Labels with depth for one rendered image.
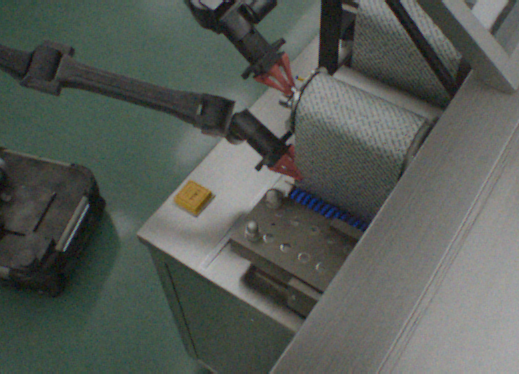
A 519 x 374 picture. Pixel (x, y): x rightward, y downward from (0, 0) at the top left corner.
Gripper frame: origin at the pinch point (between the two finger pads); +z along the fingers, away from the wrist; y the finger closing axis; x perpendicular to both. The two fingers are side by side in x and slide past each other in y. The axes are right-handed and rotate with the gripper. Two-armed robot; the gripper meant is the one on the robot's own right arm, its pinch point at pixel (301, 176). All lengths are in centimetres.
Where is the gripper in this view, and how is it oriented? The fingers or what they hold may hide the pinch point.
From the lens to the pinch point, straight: 138.6
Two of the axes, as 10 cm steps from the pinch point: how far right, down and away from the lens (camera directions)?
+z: 7.3, 6.8, 0.9
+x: 3.8, -2.9, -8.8
